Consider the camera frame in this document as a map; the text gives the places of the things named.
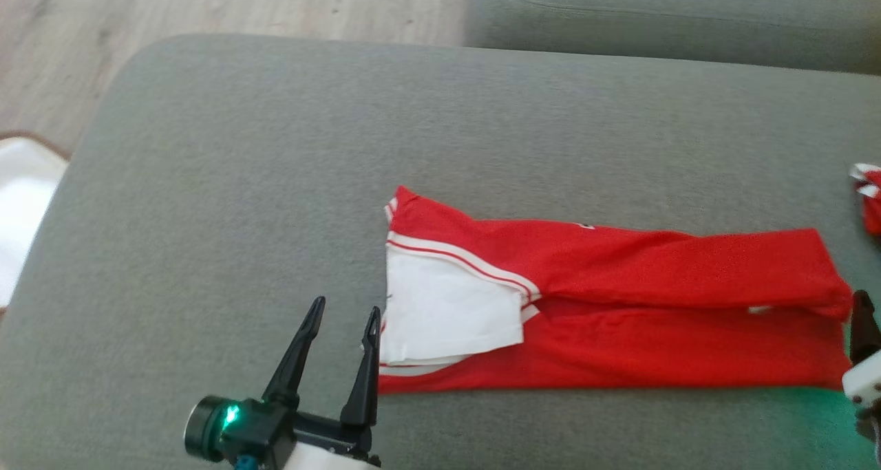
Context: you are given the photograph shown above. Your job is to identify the grey sofa back cushion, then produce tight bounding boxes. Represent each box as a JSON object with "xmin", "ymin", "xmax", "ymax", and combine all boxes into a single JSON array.
[{"xmin": 465, "ymin": 0, "xmax": 881, "ymax": 76}]

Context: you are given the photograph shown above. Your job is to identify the white laundry basket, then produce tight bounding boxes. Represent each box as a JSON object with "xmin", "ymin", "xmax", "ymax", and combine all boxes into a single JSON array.
[{"xmin": 0, "ymin": 134, "xmax": 71, "ymax": 309}]

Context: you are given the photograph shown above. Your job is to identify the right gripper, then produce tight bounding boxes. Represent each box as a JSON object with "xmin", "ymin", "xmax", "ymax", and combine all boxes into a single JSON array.
[{"xmin": 842, "ymin": 290, "xmax": 881, "ymax": 409}]

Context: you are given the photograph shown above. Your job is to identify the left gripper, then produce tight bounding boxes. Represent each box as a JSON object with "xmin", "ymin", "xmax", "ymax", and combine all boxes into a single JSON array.
[{"xmin": 261, "ymin": 295, "xmax": 383, "ymax": 470}]

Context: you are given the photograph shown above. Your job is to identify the grey sofa ottoman seat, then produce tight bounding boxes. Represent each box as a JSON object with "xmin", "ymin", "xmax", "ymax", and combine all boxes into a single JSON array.
[{"xmin": 0, "ymin": 33, "xmax": 881, "ymax": 470}]

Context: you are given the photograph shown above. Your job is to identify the red and white garment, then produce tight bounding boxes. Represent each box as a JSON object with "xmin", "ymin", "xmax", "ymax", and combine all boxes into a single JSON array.
[{"xmin": 363, "ymin": 185, "xmax": 854, "ymax": 395}]

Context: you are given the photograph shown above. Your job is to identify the folded red shorts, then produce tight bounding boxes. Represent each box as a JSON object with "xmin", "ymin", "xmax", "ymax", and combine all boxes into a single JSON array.
[{"xmin": 849, "ymin": 162, "xmax": 881, "ymax": 237}]

